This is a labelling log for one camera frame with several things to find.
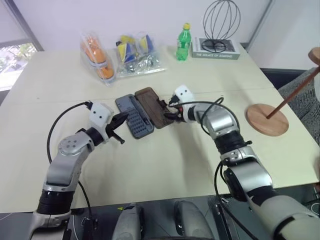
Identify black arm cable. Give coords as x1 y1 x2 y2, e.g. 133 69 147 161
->
47 100 94 226
167 95 252 240

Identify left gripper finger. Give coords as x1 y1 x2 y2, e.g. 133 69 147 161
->
115 112 130 127
111 129 126 146

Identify wooden stand with rod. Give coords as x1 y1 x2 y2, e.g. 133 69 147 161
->
245 47 320 137

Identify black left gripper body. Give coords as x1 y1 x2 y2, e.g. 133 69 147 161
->
105 116 121 139

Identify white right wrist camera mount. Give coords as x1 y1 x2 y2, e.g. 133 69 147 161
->
172 84 196 104

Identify plastic bag of orange items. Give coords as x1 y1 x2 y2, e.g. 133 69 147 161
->
79 30 117 88

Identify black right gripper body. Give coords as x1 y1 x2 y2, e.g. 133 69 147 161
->
171 103 185 123

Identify grey rounded robot shape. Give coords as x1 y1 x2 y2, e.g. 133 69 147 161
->
173 199 216 240
110 203 146 240

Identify grey hardcover book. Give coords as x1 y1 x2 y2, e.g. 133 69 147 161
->
190 37 241 61

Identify black wire sculpture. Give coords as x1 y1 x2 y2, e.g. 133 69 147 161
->
201 0 242 52

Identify window with dark frame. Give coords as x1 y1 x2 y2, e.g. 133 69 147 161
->
0 0 45 92

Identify grey fabric sofa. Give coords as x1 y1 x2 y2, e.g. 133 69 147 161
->
277 66 320 141

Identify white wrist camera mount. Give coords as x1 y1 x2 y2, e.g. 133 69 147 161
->
89 100 113 145
172 84 196 104

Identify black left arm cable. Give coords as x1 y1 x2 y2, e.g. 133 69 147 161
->
47 100 94 226

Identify plastic bag of blue-yellow items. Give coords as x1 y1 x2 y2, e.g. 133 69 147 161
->
114 30 168 79

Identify grey screwdriver bit case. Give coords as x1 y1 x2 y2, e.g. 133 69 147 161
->
115 86 176 140

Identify green plastic bottle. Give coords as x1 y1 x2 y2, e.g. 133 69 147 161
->
175 22 193 62

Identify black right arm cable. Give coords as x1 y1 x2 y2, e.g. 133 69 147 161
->
167 95 252 240

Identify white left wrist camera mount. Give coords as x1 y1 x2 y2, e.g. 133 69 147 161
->
89 100 113 145

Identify brown flat case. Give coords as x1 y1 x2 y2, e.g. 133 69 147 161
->
135 87 176 129

